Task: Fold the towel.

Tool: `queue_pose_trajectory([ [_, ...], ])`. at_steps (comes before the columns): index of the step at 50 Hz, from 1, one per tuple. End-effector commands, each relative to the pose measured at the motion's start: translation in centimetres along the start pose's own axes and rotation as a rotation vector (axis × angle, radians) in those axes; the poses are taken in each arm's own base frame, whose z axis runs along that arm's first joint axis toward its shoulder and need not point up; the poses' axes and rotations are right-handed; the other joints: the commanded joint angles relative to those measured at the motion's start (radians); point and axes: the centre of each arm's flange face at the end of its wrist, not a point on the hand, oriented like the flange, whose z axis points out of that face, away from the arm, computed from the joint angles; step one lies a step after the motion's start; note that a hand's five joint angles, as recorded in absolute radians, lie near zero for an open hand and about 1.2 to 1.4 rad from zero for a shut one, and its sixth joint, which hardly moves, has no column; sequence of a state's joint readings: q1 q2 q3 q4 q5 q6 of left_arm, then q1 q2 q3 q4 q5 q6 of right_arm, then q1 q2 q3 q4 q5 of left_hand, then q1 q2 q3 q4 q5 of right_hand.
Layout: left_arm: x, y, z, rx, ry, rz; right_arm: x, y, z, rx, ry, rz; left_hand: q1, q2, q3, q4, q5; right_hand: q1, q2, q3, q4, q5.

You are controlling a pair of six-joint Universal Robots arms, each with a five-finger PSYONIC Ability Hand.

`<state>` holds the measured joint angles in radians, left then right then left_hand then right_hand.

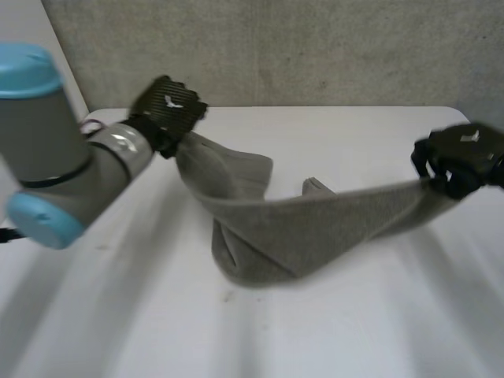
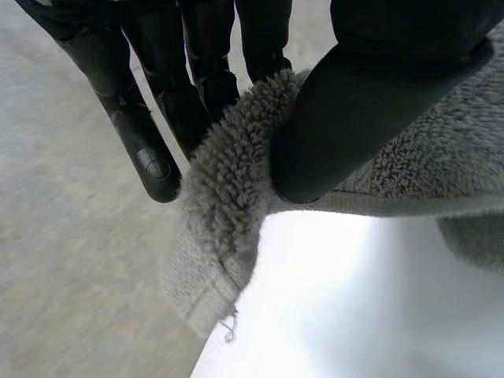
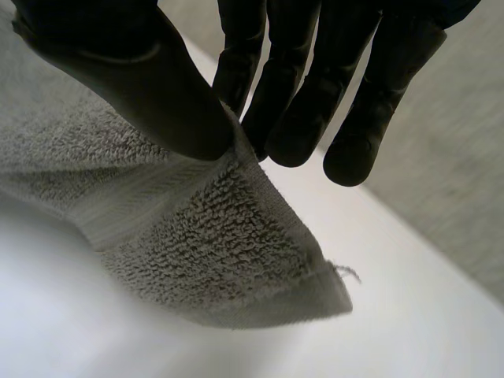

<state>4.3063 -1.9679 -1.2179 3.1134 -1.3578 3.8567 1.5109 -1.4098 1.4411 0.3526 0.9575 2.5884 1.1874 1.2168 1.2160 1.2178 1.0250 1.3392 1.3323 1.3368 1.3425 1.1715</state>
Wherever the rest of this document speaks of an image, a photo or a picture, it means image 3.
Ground grey towel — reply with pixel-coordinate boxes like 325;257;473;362
0;9;361;331

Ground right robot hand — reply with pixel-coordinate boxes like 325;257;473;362
8;0;482;187

